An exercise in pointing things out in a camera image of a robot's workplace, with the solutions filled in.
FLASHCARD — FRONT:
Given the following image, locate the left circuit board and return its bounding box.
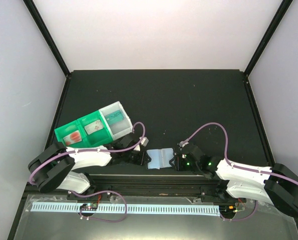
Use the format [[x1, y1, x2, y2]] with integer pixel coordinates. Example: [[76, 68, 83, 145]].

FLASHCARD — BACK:
[[80, 203, 98, 211]]

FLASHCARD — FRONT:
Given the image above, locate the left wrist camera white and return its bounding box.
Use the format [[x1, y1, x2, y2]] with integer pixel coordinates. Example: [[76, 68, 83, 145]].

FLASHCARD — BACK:
[[134, 137, 149, 152]]

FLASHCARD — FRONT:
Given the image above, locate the black frame post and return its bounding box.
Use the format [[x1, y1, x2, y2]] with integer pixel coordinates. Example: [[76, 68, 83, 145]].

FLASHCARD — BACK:
[[244, 0, 293, 77], [23, 0, 71, 77]]

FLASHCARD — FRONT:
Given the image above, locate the red white card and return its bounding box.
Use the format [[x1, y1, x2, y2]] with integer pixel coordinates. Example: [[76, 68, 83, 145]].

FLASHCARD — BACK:
[[61, 130, 85, 146]]

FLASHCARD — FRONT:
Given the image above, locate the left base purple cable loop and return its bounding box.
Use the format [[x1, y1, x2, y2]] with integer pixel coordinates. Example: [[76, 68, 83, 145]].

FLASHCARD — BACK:
[[71, 189, 129, 223]]

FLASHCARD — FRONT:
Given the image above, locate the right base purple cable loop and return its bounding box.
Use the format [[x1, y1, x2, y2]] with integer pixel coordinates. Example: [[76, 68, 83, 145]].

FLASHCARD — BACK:
[[220, 199, 258, 223]]

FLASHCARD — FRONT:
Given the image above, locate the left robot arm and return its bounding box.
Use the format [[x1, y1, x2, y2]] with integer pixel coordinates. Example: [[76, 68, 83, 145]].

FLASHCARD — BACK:
[[28, 133, 149, 200]]

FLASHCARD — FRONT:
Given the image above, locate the right circuit board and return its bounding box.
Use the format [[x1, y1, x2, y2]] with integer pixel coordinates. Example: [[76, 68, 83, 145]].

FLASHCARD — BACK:
[[219, 203, 239, 213]]

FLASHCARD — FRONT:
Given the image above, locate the white translucent bin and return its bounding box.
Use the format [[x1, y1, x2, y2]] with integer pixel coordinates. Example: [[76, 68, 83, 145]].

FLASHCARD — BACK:
[[99, 101, 133, 140]]

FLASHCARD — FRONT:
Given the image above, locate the teal card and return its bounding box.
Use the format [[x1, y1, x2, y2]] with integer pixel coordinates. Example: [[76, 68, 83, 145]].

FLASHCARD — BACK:
[[105, 110, 124, 126]]

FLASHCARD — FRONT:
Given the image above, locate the black aluminium rail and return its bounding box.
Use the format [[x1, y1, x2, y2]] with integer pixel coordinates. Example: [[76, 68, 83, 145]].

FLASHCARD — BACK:
[[91, 175, 219, 197]]

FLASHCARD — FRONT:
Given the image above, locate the white slotted cable duct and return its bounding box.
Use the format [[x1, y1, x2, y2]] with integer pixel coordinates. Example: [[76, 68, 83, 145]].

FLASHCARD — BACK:
[[30, 202, 220, 217]]

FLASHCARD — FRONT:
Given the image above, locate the circuit board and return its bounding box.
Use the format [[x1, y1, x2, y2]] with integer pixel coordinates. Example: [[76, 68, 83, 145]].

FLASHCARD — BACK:
[[219, 203, 239, 213], [80, 203, 98, 211]]

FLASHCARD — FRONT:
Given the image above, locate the white card in green bin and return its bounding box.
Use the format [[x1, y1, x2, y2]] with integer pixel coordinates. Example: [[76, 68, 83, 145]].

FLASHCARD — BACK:
[[84, 119, 103, 135]]

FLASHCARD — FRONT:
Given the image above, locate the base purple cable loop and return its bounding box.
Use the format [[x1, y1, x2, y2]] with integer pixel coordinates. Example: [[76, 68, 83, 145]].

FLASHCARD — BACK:
[[220, 199, 258, 223], [71, 189, 129, 223]]

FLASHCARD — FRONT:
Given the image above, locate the green plastic bin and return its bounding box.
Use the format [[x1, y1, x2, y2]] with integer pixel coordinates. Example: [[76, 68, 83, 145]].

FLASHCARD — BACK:
[[55, 110, 113, 148]]

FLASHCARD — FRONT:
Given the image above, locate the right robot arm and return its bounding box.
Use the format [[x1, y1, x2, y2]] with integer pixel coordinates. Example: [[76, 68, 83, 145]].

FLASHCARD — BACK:
[[169, 143, 298, 218]]

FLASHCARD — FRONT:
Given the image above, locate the right black frame post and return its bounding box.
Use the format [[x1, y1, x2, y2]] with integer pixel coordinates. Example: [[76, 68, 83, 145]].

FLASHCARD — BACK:
[[244, 0, 293, 77]]

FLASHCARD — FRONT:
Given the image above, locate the left black frame post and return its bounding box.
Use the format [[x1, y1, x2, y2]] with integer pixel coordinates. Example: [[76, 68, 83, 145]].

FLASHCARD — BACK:
[[23, 0, 71, 77]]

